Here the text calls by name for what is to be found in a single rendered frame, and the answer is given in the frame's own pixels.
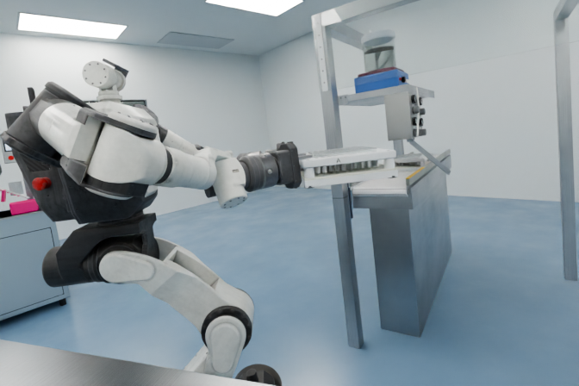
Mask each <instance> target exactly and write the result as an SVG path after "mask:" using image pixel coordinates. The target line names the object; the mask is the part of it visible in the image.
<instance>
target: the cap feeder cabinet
mask: <svg viewBox="0 0 579 386"><path fill-rule="evenodd" d="M55 246H60V243H59V235H58V230H57V226H56V222H53V221H52V220H51V219H50V218H49V217H48V216H47V215H46V214H45V213H44V212H43V211H42V210H41V209H40V207H39V211H35V212H30V213H26V214H21V215H12V214H11V212H10V209H9V210H4V211H0V321H2V320H4V319H7V318H9V317H12V316H15V315H18V314H21V313H24V312H27V311H29V310H32V309H35V308H38V307H41V306H44V305H47V304H49V303H52V302H56V301H59V305H60V306H64V305H66V298H67V297H69V296H70V291H69V287H68V286H62V287H55V288H54V287H50V286H49V285H47V283H46V282H45V280H44V278H43V276H42V271H41V267H42V262H43V259H44V257H45V256H46V254H47V252H48V251H49V250H50V249H51V248H53V247H55Z"/></svg>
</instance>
